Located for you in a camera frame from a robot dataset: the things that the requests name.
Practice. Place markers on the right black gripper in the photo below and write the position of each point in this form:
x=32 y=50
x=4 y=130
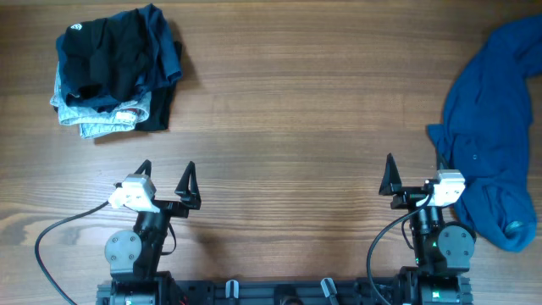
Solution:
x=391 y=184

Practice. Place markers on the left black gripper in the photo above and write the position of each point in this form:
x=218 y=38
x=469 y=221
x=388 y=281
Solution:
x=188 y=195

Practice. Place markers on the blue polo shirt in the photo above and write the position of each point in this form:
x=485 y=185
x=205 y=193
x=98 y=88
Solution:
x=484 y=133

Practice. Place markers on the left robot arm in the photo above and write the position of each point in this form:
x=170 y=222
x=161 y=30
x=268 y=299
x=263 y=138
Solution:
x=133 y=255

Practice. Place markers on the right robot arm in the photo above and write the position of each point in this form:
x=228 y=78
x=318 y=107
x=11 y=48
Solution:
x=442 y=249

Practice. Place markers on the black folded garment at bottom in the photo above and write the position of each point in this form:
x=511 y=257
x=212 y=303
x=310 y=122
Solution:
x=161 y=98

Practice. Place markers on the navy folded shirt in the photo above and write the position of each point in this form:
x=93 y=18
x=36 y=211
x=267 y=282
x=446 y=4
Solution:
x=160 y=49

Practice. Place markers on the black folded shirt with logo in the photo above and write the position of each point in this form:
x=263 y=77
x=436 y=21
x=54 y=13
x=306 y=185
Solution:
x=106 y=56

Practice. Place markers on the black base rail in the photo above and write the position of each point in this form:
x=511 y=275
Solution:
x=283 y=291

